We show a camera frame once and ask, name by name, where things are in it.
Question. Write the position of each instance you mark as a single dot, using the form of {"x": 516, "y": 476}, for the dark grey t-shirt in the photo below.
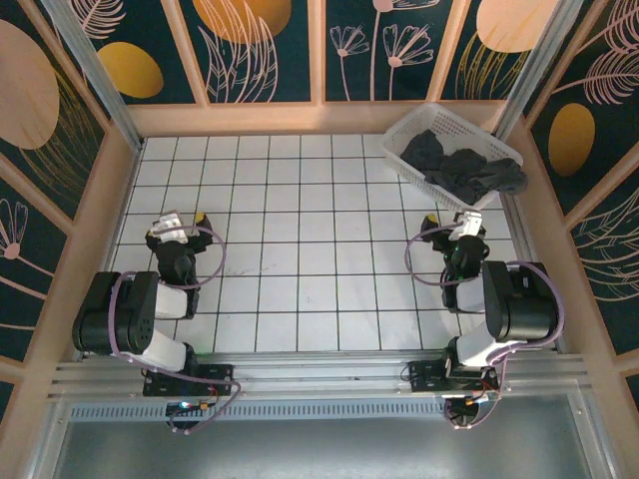
{"x": 464, "y": 169}

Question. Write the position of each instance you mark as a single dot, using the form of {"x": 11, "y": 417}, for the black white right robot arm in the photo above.
{"x": 524, "y": 304}

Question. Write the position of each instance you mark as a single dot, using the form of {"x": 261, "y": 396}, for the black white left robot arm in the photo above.
{"x": 125, "y": 309}

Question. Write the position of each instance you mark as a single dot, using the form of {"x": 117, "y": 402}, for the white plastic mesh basket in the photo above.
{"x": 449, "y": 120}

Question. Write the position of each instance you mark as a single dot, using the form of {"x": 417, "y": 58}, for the small controller circuit board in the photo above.
{"x": 185, "y": 405}
{"x": 474, "y": 398}

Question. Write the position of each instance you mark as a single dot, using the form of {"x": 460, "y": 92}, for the grey metal sheet tray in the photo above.
{"x": 319, "y": 449}

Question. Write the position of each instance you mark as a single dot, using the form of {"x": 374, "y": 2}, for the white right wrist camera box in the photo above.
{"x": 469, "y": 224}

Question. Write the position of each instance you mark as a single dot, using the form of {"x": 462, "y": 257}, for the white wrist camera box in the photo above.
{"x": 172, "y": 227}
{"x": 469, "y": 224}

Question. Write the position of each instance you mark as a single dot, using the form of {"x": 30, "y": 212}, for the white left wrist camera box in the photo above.
{"x": 172, "y": 227}

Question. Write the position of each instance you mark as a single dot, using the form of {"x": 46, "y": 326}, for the aluminium side rail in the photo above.
{"x": 519, "y": 234}
{"x": 125, "y": 209}

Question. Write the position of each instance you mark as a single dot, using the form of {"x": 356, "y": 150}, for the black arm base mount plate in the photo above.
{"x": 219, "y": 375}
{"x": 424, "y": 376}

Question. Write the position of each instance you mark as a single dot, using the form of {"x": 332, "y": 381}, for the aluminium frame post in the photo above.
{"x": 95, "y": 75}
{"x": 529, "y": 75}

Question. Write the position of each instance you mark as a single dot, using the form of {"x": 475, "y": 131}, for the aluminium mounting rail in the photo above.
{"x": 319, "y": 369}

